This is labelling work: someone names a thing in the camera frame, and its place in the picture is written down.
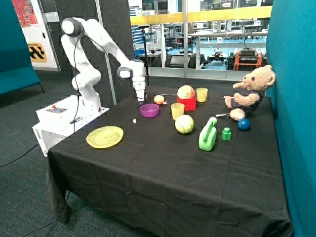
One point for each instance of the yellow black sign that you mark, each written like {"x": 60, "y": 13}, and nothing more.
{"x": 37, "y": 52}

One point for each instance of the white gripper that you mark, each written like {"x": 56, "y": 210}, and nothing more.
{"x": 140, "y": 87}

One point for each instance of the brown teddy bear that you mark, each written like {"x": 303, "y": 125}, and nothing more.
{"x": 254, "y": 84}

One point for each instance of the green toy block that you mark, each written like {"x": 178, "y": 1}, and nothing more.
{"x": 226, "y": 134}

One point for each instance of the yellow cup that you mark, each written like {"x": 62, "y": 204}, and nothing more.
{"x": 201, "y": 94}
{"x": 177, "y": 109}

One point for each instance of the purple plastic bowl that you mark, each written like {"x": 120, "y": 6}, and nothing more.
{"x": 149, "y": 110}

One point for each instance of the blue ball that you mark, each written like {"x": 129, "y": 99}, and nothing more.
{"x": 244, "y": 124}

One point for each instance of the green toy watering can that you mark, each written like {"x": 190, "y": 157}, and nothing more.
{"x": 208, "y": 135}

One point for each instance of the red box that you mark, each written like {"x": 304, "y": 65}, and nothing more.
{"x": 189, "y": 103}

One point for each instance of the yellow red soft ball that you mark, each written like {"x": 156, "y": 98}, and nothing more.
{"x": 186, "y": 92}

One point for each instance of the yellow plastic plate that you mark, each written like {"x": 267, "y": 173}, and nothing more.
{"x": 105, "y": 137}

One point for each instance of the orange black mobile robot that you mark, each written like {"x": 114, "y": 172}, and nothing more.
{"x": 247, "y": 59}

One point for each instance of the peach toy fruit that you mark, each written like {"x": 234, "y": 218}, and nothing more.
{"x": 158, "y": 99}

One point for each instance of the red poster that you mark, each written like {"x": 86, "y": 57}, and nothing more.
{"x": 25, "y": 13}

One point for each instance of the yellow softball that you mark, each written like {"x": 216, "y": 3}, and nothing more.
{"x": 184, "y": 124}

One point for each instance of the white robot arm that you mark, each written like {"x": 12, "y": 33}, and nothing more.
{"x": 75, "y": 28}

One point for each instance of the teal sofa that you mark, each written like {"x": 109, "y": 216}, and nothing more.
{"x": 16, "y": 70}

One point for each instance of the black tablecloth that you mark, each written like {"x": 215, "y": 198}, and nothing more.
{"x": 160, "y": 180}

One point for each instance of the yellow cup far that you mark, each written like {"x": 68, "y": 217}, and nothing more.
{"x": 201, "y": 94}

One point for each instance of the yellow cup near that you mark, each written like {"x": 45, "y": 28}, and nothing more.
{"x": 177, "y": 109}

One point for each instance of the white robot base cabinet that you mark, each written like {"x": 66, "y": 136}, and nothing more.
{"x": 61, "y": 119}

